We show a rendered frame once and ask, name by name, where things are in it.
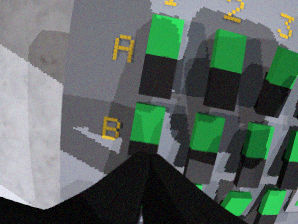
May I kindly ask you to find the grey switch panel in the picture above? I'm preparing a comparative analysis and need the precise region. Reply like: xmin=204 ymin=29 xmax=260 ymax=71
xmin=60 ymin=0 xmax=298 ymax=224

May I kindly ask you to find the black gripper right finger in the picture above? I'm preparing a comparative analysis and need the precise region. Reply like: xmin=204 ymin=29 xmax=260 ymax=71
xmin=142 ymin=153 xmax=247 ymax=224

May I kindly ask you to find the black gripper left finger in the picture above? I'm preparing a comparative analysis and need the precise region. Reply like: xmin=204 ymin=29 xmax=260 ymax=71
xmin=0 ymin=152 xmax=150 ymax=224

